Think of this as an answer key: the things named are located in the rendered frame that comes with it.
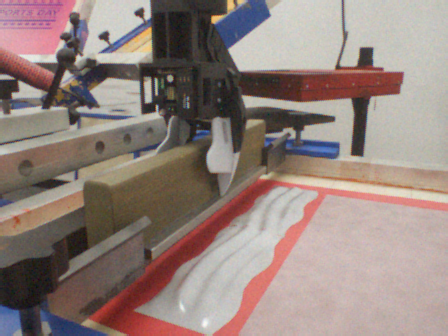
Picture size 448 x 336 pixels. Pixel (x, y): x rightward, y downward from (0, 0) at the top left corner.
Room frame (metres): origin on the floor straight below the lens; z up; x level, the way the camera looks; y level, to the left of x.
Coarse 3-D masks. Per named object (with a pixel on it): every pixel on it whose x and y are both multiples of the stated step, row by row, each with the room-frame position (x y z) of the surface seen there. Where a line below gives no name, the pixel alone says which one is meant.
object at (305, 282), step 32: (160, 256) 0.36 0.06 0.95; (192, 256) 0.36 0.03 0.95; (288, 256) 0.36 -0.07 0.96; (320, 256) 0.36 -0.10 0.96; (352, 256) 0.36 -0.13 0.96; (128, 288) 0.31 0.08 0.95; (160, 288) 0.31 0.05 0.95; (256, 288) 0.31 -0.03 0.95; (288, 288) 0.30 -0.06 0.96; (320, 288) 0.30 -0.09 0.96; (352, 288) 0.30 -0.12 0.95; (384, 288) 0.30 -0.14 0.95; (416, 288) 0.30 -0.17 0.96; (96, 320) 0.26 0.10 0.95; (128, 320) 0.26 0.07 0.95; (160, 320) 0.26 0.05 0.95; (256, 320) 0.26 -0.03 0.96; (288, 320) 0.26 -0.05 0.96; (320, 320) 0.26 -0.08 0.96; (352, 320) 0.26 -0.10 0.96; (384, 320) 0.26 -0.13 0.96; (416, 320) 0.26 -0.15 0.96
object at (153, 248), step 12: (264, 168) 0.56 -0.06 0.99; (240, 180) 0.50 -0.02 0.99; (252, 180) 0.51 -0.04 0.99; (228, 192) 0.45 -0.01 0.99; (204, 204) 0.41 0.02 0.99; (216, 204) 0.41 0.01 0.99; (192, 216) 0.37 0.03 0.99; (204, 216) 0.39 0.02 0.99; (168, 228) 0.34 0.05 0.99; (180, 228) 0.34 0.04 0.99; (192, 228) 0.36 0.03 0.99; (156, 240) 0.32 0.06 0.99; (168, 240) 0.32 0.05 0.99; (144, 252) 0.30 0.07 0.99; (156, 252) 0.31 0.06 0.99
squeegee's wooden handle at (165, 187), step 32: (256, 128) 0.56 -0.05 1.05; (160, 160) 0.35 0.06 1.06; (192, 160) 0.39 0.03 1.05; (256, 160) 0.56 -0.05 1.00; (96, 192) 0.29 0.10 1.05; (128, 192) 0.30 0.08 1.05; (160, 192) 0.34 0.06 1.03; (192, 192) 0.39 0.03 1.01; (96, 224) 0.29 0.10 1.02; (128, 224) 0.29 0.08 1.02; (160, 224) 0.34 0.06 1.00
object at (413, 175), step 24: (288, 168) 0.66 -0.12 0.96; (312, 168) 0.65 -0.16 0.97; (336, 168) 0.63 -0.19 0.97; (360, 168) 0.61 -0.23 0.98; (384, 168) 0.60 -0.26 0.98; (408, 168) 0.58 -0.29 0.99; (432, 168) 0.57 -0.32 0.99; (48, 192) 0.46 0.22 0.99; (72, 192) 0.46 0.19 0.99; (0, 216) 0.38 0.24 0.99; (24, 216) 0.40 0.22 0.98; (48, 216) 0.42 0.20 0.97
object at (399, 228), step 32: (256, 192) 0.56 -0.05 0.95; (320, 192) 0.56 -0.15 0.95; (352, 192) 0.56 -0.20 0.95; (224, 224) 0.44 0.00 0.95; (320, 224) 0.44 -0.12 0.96; (352, 224) 0.44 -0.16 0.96; (384, 224) 0.44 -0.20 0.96; (416, 224) 0.44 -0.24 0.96; (384, 256) 0.36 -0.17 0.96; (416, 256) 0.36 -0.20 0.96
